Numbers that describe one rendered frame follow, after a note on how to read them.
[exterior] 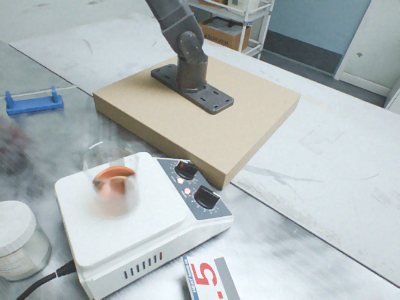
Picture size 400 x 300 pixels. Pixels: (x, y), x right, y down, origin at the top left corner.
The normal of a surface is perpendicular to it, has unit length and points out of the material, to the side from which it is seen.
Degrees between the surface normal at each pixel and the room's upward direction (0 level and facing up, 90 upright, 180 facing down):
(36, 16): 90
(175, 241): 90
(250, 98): 0
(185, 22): 90
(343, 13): 90
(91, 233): 0
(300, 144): 0
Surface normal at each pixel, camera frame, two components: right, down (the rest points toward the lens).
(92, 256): 0.11, -0.73
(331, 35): -0.59, 0.51
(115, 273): 0.54, 0.62
